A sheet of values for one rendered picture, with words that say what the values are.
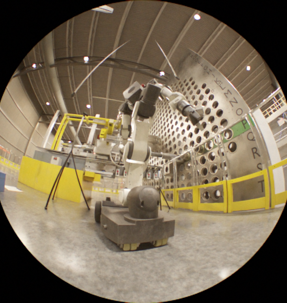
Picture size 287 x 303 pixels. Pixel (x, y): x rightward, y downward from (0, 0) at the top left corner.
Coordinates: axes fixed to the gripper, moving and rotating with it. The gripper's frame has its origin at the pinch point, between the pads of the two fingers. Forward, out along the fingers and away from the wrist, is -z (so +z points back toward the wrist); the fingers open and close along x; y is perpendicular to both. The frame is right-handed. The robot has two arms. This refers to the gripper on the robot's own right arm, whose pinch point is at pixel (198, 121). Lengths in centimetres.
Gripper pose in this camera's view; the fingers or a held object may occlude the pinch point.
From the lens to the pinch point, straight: 59.3
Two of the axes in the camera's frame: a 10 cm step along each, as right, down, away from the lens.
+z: -2.5, -7.6, 6.0
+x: 5.9, 3.7, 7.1
